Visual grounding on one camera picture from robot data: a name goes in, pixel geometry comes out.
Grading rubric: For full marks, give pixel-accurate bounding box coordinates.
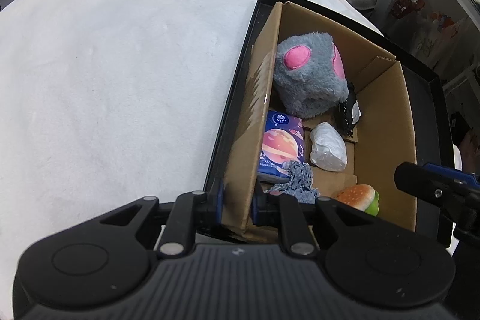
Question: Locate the grey knitted pouch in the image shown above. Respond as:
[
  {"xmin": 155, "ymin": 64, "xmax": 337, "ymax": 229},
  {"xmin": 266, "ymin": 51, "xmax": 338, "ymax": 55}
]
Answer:
[{"xmin": 266, "ymin": 161, "xmax": 319, "ymax": 205}]

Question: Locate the brown cardboard box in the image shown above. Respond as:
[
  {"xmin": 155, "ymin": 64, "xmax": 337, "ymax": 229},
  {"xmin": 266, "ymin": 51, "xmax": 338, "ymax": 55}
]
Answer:
[{"xmin": 220, "ymin": 1, "xmax": 418, "ymax": 245}]

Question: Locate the burger plush toy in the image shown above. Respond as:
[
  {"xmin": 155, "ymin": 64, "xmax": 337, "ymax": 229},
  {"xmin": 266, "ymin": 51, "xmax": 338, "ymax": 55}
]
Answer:
[{"xmin": 334, "ymin": 184, "xmax": 379, "ymax": 216}]

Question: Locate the blue planet tissue pack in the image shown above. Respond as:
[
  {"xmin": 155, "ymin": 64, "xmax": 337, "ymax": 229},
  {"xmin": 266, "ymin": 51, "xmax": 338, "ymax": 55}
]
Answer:
[{"xmin": 257, "ymin": 110, "xmax": 304, "ymax": 184}]

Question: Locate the white soft ball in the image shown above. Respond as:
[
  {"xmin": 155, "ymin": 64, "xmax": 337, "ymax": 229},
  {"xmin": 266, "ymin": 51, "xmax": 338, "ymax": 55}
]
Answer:
[{"xmin": 310, "ymin": 122, "xmax": 348, "ymax": 172}]

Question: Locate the black white dotted pouch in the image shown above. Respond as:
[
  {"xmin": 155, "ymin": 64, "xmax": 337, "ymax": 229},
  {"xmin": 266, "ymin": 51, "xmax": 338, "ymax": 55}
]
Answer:
[{"xmin": 334, "ymin": 82, "xmax": 361, "ymax": 137}]

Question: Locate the black tray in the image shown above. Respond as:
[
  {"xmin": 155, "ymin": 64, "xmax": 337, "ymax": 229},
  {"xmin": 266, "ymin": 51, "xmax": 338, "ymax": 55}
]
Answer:
[{"xmin": 203, "ymin": 0, "xmax": 457, "ymax": 250}]

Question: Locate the grey pink plush toy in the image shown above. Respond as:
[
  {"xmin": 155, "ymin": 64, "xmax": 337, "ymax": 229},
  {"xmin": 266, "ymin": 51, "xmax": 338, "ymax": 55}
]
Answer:
[{"xmin": 273, "ymin": 32, "xmax": 349, "ymax": 119}]

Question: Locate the red basket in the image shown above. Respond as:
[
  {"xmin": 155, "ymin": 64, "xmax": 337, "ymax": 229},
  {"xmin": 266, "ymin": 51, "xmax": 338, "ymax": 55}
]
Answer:
[{"xmin": 391, "ymin": 0, "xmax": 425, "ymax": 19}]

